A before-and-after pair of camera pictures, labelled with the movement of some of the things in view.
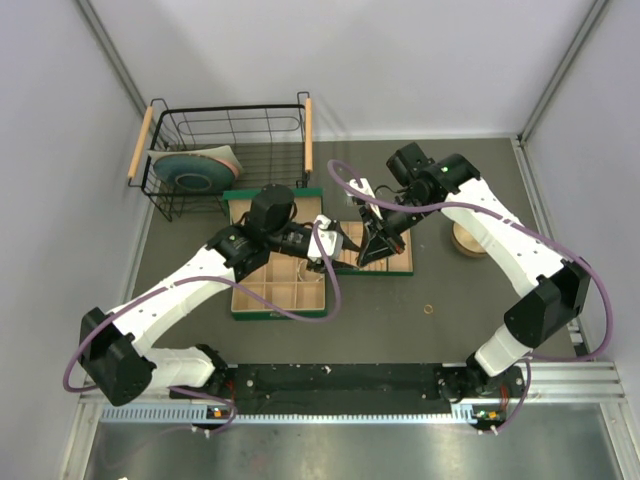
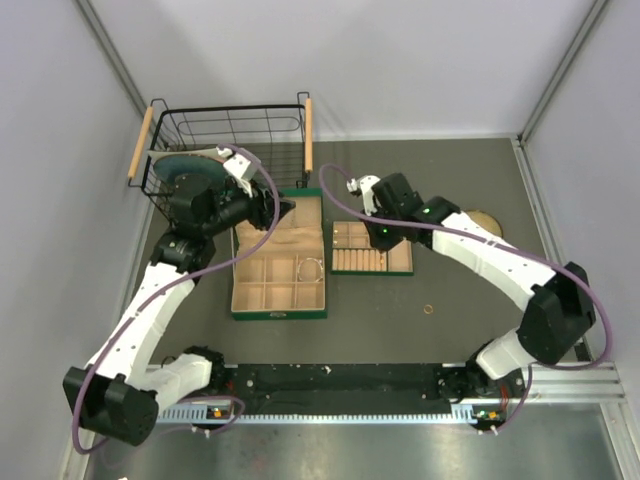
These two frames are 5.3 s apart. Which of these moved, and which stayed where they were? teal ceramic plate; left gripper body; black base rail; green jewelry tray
Moved: left gripper body
Stayed: green jewelry tray; teal ceramic plate; black base rail
